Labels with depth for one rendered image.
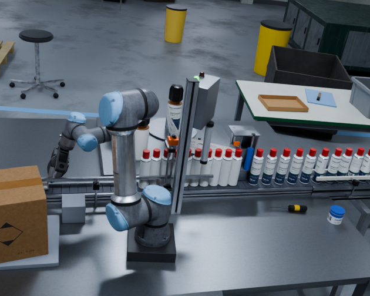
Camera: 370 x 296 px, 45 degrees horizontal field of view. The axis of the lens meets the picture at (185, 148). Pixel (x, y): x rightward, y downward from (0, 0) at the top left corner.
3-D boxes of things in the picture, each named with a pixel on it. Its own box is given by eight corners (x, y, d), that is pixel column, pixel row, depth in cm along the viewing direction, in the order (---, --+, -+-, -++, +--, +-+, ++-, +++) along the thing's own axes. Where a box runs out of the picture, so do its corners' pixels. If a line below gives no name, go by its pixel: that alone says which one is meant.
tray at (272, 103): (295, 100, 372) (296, 96, 370) (308, 112, 351) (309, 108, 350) (257, 98, 364) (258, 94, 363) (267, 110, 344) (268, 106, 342)
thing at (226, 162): (225, 181, 233) (232, 147, 223) (228, 187, 228) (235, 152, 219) (216, 181, 231) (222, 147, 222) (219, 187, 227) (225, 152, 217)
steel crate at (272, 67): (320, 107, 583) (336, 54, 548) (339, 144, 491) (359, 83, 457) (255, 98, 584) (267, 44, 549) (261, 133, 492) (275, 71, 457)
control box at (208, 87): (214, 116, 204) (220, 77, 195) (201, 130, 190) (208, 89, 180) (193, 111, 207) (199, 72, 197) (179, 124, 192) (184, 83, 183)
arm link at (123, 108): (152, 227, 175) (148, 90, 158) (119, 239, 166) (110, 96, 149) (136, 216, 184) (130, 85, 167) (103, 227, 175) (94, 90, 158)
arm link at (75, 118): (76, 119, 189) (67, 109, 194) (66, 141, 193) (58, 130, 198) (91, 121, 195) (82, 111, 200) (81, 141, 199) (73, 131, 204)
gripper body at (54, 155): (65, 161, 211) (74, 140, 206) (65, 171, 204) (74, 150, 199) (49, 157, 208) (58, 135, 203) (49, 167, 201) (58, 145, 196)
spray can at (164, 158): (169, 183, 225) (174, 148, 215) (167, 188, 220) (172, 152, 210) (159, 181, 225) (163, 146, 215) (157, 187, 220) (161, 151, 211)
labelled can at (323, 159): (322, 184, 242) (333, 151, 232) (313, 184, 241) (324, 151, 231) (318, 178, 247) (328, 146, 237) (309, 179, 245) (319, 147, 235)
